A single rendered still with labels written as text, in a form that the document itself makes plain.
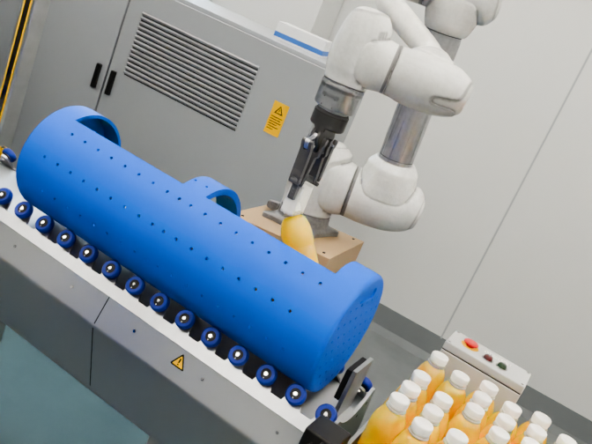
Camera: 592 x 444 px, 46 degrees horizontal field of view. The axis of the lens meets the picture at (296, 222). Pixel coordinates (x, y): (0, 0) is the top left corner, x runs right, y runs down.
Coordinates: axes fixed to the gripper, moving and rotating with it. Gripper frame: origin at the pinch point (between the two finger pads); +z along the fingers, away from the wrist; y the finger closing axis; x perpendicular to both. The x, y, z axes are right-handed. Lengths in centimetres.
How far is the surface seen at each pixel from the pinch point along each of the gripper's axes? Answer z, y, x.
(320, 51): -18, -156, -81
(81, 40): 21, -131, -190
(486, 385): 21, -15, 51
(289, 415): 37.9, 11.6, 21.4
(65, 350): 60, 9, -38
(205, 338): 34.0, 11.5, -2.6
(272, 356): 28.3, 12.2, 13.2
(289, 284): 12.9, 11.9, 10.4
